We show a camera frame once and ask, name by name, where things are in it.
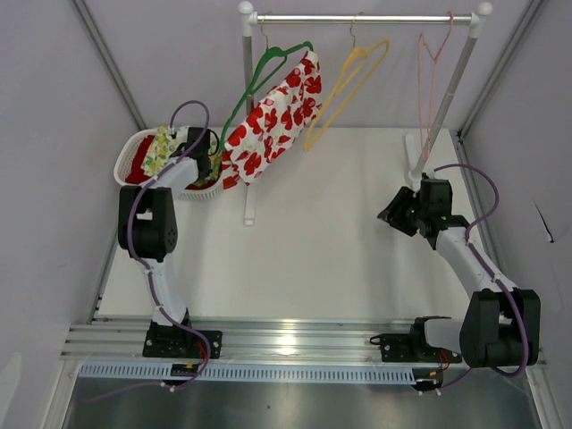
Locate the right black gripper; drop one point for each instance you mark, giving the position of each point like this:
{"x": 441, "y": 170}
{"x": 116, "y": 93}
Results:
{"x": 394, "y": 211}

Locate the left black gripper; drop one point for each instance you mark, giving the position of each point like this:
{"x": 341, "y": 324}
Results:
{"x": 205, "y": 176}

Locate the red poppy floral skirt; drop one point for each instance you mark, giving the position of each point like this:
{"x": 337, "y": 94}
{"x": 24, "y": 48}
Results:
{"x": 273, "y": 125}

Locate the green hanger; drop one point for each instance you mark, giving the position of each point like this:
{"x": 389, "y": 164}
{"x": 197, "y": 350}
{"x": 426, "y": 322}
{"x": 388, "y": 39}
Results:
{"x": 270, "y": 62}

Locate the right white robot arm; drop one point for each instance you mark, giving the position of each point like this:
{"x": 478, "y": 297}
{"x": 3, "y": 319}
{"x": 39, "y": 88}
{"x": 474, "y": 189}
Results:
{"x": 501, "y": 327}

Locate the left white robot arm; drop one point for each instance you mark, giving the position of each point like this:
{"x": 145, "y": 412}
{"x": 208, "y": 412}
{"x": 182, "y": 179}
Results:
{"x": 147, "y": 224}

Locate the pink hanger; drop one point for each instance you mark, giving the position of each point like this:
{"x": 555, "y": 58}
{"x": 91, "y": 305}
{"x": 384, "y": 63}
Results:
{"x": 426, "y": 89}

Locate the lemon print folded cloth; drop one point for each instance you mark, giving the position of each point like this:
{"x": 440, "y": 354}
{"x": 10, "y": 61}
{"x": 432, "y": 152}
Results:
{"x": 163, "y": 145}

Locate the white clothes rack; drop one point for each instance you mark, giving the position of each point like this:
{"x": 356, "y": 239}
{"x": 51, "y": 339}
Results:
{"x": 417, "y": 157}

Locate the red folded cloth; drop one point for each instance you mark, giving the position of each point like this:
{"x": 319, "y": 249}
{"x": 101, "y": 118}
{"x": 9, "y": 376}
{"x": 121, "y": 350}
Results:
{"x": 131, "y": 172}

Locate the white perforated plastic basket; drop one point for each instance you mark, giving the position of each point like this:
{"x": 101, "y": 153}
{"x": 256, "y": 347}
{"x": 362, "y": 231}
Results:
{"x": 190, "y": 195}

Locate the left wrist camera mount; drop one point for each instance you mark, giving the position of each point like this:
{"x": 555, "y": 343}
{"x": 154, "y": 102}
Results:
{"x": 180, "y": 135}

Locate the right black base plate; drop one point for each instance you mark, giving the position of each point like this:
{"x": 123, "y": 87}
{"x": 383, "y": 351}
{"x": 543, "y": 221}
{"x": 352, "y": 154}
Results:
{"x": 410, "y": 348}

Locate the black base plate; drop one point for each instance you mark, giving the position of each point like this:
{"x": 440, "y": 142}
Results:
{"x": 410, "y": 348}
{"x": 171, "y": 342}

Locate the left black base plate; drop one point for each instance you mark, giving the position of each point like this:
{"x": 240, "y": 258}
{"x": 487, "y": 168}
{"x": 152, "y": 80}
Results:
{"x": 171, "y": 342}

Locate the white slotted cable duct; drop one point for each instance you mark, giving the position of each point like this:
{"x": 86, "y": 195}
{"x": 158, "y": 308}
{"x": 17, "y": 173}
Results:
{"x": 220, "y": 372}

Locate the aluminium mounting rail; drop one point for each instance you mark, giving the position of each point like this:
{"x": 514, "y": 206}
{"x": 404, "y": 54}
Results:
{"x": 245, "y": 341}

